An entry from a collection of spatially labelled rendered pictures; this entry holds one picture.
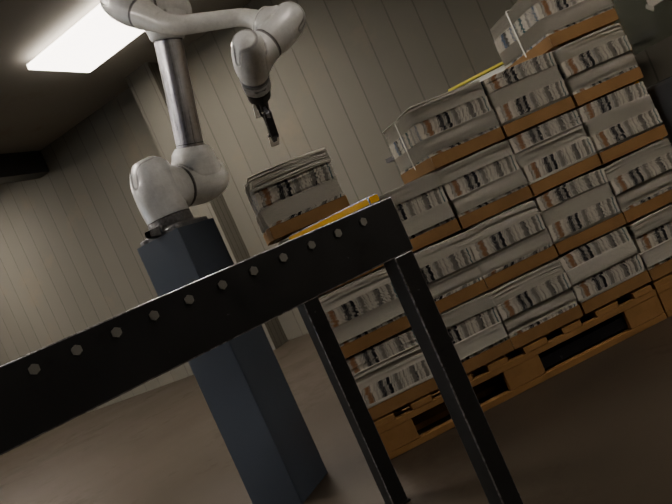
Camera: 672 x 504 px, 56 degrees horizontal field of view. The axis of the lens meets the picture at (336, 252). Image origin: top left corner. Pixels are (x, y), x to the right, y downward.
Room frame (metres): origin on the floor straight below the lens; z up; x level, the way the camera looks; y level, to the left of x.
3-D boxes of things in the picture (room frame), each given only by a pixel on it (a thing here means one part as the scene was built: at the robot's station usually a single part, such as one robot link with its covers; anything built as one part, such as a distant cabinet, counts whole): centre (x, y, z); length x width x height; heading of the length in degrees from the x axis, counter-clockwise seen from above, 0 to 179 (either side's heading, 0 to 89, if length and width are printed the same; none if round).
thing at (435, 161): (2.38, -0.54, 0.86); 0.38 x 0.29 x 0.04; 10
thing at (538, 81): (2.42, -0.83, 0.95); 0.38 x 0.29 x 0.23; 9
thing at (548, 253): (2.36, -0.41, 0.40); 1.16 x 0.38 x 0.51; 99
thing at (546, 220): (2.36, -0.40, 0.42); 1.17 x 0.39 x 0.83; 99
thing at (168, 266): (2.19, 0.48, 0.50); 0.20 x 0.20 x 1.00; 62
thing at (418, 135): (2.38, -0.54, 0.95); 0.38 x 0.29 x 0.23; 10
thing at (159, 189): (2.19, 0.48, 1.17); 0.18 x 0.16 x 0.22; 143
